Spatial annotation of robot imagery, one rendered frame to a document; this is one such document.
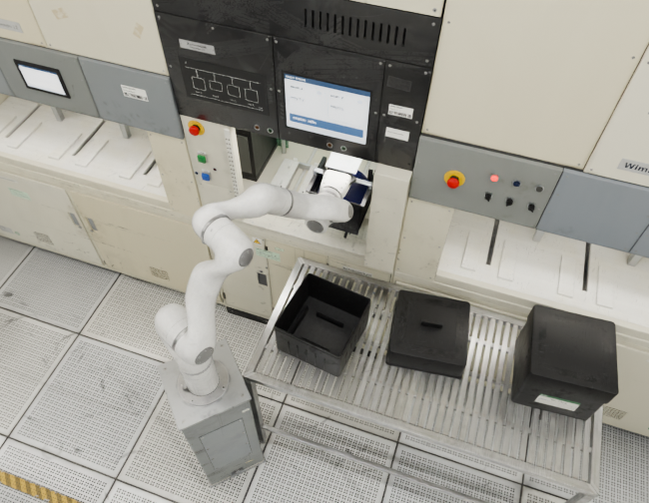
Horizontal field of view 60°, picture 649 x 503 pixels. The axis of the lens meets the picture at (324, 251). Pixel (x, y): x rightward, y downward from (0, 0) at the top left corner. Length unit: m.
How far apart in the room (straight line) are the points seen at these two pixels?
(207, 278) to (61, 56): 1.05
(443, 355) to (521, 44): 1.12
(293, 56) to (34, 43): 1.02
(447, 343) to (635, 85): 1.08
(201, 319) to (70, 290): 1.87
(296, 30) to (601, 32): 0.81
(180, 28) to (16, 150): 1.44
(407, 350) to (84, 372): 1.81
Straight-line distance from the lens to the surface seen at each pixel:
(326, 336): 2.25
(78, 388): 3.24
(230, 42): 1.88
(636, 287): 2.59
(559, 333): 2.16
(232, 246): 1.60
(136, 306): 3.38
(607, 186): 1.88
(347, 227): 2.24
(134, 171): 2.81
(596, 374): 2.13
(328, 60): 1.76
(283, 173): 2.62
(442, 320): 2.23
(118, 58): 2.18
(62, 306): 3.53
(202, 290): 1.73
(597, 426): 2.34
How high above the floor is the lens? 2.75
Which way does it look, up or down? 53 degrees down
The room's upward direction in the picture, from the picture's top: 1 degrees clockwise
